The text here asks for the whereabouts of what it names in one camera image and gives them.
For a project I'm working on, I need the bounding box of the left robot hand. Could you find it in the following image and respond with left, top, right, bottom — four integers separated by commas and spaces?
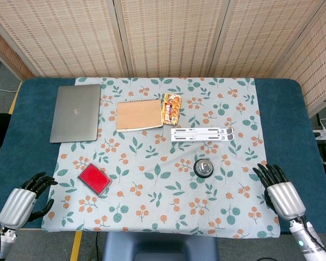
0, 172, 59, 231

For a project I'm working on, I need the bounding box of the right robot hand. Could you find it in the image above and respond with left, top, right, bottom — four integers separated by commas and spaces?
252, 163, 306, 221

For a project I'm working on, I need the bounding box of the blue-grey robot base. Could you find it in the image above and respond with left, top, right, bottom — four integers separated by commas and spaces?
102, 231, 219, 261

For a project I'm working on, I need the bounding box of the black desk bell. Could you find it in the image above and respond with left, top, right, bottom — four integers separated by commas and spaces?
193, 158, 215, 178

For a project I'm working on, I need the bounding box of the blue table cover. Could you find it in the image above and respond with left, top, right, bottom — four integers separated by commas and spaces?
0, 77, 326, 234

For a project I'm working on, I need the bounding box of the red ink stamp pad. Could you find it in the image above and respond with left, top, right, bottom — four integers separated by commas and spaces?
77, 163, 113, 197

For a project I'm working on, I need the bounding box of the white folding laptop stand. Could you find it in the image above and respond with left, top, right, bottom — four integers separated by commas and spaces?
171, 127, 235, 142

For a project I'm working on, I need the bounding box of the silver closed laptop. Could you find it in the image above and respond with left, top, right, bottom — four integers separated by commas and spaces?
49, 84, 102, 144

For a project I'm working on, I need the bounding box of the floral leaf tablecloth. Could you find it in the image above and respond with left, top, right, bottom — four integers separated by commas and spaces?
40, 77, 281, 239

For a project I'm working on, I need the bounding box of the orange snack packet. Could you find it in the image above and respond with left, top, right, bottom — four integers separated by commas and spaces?
161, 92, 183, 126

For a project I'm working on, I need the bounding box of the brown spiral notebook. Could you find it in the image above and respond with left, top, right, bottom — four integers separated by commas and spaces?
116, 99, 164, 133

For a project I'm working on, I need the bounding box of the bamboo folding screen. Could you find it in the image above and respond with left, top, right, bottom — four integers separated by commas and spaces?
0, 0, 326, 118

